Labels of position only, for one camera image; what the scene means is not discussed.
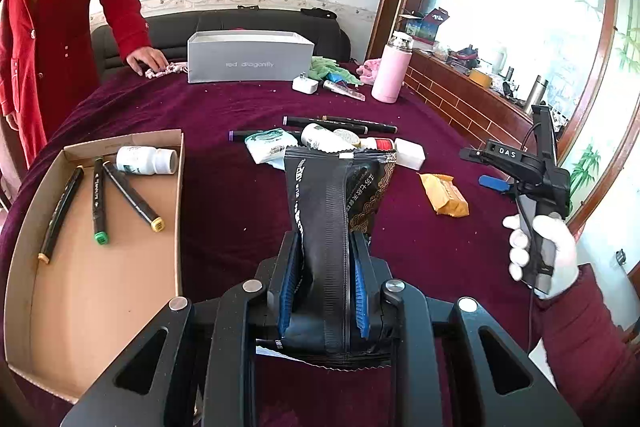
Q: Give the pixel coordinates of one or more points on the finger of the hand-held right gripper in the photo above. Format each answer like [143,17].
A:
[492,183]
[475,154]

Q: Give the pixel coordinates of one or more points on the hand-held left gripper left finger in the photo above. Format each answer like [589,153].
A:
[287,279]

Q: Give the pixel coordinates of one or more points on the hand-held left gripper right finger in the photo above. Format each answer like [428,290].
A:
[361,297]

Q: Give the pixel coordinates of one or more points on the yellow snack packet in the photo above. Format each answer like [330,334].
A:
[447,202]

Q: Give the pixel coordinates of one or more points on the black snack bag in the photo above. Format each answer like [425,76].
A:
[325,227]

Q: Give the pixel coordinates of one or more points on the white green tissue packet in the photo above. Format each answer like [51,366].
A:
[270,149]

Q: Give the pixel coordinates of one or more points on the white bottle green print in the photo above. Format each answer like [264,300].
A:
[320,137]

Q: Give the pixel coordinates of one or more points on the black marker purple cap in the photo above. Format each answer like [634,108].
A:
[240,135]

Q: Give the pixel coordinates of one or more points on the black marker yellow cap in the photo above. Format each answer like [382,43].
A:
[132,197]

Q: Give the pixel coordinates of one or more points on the slim white bottle dark label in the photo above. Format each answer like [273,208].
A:
[145,160]

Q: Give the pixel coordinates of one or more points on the cardboard tray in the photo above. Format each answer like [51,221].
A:
[100,282]

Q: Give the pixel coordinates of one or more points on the black marker green cap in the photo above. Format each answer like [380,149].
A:
[98,202]

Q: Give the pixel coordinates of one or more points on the black marker tan cap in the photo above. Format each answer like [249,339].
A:
[62,212]

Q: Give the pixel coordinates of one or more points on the person's right forearm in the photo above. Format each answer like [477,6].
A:
[585,357]

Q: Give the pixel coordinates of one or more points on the person's right hand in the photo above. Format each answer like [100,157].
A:
[565,257]

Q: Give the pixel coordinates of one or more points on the white charger plug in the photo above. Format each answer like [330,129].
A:
[410,154]

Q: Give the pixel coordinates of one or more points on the yellow box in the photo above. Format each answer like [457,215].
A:
[480,77]

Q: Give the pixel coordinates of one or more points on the silver thermos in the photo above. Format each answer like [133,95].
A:
[535,96]

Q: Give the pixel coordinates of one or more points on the black marker olive cap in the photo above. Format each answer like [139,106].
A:
[380,127]

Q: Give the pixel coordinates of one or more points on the red black appliance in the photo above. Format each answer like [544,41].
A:
[462,55]

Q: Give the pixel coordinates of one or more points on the pink thermos bottle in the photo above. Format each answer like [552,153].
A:
[392,74]

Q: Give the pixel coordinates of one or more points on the colourful carton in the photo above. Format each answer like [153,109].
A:
[425,29]

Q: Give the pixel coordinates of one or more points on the pale pink cloth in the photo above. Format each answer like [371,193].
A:
[370,69]

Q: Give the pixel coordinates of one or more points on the white tube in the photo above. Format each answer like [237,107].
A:
[345,90]

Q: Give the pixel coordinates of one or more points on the small blue plastic piece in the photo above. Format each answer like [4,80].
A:
[334,78]

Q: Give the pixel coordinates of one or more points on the green cloth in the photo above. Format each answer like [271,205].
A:
[325,68]

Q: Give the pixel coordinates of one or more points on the white dual port charger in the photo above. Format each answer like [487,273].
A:
[305,85]

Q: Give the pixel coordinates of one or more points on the black item on sofa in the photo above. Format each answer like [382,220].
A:
[317,13]

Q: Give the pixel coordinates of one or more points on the grey shoe box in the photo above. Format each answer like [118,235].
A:
[250,62]

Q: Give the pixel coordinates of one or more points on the small patterned cloth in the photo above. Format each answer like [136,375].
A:
[170,69]

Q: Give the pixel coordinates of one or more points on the black sofa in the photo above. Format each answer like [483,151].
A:
[165,34]

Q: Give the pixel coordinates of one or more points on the bamboo wall decal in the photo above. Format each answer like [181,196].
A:
[587,167]

